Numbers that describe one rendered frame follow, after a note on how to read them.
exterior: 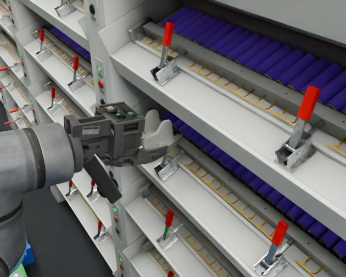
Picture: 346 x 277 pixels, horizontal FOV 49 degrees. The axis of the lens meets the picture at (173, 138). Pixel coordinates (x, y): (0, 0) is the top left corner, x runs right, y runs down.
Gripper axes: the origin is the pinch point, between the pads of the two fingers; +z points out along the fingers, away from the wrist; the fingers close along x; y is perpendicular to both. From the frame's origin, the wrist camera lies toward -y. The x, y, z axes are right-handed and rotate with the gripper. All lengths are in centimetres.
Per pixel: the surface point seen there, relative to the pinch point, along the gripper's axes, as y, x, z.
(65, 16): 12.2, 41.9, -4.1
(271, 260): -4.8, -27.0, -1.4
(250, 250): -7.4, -22.7, -0.3
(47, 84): -22, 84, 5
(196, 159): -2.8, -4.1, 2.9
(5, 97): -57, 156, 5
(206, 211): -7.5, -12.4, -0.6
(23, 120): -64, 139, 9
